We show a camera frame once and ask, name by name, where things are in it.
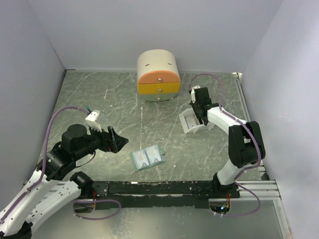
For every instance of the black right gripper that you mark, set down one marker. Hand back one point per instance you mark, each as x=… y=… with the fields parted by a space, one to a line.
x=193 y=105

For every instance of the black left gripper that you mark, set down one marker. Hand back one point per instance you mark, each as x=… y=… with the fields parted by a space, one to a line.
x=111 y=141

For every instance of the patterned card pocket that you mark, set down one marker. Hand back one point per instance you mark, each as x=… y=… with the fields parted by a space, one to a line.
x=153 y=154
x=140 y=159

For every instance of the mint green card holder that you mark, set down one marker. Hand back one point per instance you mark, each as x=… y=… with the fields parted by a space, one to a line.
x=151 y=165

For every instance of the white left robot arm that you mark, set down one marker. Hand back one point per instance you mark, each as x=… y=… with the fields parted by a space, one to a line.
x=30 y=207

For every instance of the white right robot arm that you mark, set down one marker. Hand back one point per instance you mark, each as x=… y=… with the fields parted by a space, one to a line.
x=245 y=144

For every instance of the white card tray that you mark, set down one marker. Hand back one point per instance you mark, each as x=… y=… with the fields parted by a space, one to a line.
x=199 y=127

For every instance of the round pastel drawer cabinet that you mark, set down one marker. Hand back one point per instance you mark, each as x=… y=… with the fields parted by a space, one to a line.
x=158 y=78

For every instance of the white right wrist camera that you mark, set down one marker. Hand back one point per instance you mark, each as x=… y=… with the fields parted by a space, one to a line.
x=192 y=92

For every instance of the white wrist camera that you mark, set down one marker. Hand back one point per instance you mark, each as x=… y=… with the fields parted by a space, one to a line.
x=93 y=120
x=192 y=92

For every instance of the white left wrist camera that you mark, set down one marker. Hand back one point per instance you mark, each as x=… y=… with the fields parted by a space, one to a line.
x=93 y=120

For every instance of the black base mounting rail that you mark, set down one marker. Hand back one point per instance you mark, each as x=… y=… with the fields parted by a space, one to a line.
x=160 y=193

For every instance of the aluminium frame rail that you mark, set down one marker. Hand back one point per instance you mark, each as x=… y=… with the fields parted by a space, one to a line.
x=249 y=190

